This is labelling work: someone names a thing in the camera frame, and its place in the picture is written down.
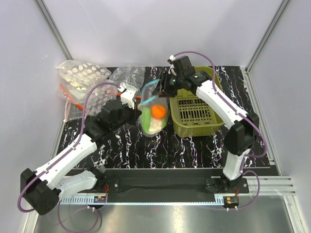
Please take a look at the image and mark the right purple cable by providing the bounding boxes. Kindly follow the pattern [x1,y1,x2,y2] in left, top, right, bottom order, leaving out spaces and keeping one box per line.
[170,50,268,211]

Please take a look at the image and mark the green vegetable toy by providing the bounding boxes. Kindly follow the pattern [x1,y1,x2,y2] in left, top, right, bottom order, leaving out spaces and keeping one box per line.
[141,107,151,133]

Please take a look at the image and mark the olive green plastic bin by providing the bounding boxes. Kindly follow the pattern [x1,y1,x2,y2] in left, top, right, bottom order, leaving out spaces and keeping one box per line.
[169,66,225,137]

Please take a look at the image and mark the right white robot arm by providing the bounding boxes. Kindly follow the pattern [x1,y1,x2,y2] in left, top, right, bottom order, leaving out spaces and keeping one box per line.
[154,71,260,193]

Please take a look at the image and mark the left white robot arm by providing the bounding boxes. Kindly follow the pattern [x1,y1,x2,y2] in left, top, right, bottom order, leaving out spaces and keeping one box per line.
[17,100,141,216]

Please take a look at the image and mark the clear blue-zipper bag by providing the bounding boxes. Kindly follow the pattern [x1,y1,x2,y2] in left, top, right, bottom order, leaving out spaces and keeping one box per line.
[138,80,169,137]

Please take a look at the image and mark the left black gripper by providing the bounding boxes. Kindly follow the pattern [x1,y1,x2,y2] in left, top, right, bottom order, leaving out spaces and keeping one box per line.
[111,101,142,131]

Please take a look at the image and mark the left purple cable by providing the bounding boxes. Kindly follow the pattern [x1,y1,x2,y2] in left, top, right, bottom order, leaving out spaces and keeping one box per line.
[17,82,124,233]

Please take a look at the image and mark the orange carrot toy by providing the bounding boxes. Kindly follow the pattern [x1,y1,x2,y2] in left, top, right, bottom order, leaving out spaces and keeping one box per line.
[151,104,167,119]

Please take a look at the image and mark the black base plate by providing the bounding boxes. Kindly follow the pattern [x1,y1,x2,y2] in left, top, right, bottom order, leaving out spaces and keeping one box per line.
[83,168,249,205]

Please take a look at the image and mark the bag of white discs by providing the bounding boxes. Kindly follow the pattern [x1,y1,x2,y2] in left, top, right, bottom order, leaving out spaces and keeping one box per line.
[55,60,112,92]

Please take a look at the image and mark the black marble pattern mat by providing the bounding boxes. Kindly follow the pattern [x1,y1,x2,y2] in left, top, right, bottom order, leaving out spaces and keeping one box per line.
[56,66,255,169]

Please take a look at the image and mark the clear red-zipper bag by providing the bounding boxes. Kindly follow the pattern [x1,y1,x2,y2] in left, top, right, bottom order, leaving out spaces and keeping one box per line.
[57,83,86,122]

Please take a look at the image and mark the clear orange-zipper bag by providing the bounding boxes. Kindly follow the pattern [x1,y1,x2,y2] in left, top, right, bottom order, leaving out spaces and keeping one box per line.
[85,66,146,117]

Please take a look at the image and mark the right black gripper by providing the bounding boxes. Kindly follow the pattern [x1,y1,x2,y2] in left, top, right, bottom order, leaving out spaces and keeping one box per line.
[152,70,184,99]

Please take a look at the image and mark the purple cable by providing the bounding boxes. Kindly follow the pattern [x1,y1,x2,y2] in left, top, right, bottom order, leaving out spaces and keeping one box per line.
[17,82,124,233]
[170,50,268,211]

